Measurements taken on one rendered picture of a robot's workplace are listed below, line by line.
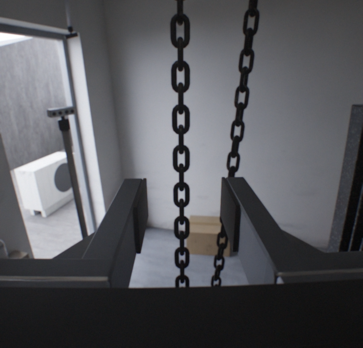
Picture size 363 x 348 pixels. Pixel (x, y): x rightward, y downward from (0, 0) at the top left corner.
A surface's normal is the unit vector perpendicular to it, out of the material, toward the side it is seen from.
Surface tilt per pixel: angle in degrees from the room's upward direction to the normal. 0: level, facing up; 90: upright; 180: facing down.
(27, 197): 90
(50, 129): 90
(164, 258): 0
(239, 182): 3
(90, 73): 90
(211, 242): 90
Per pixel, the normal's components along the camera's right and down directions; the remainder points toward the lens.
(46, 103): 0.96, 0.06
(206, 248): -0.16, 0.33
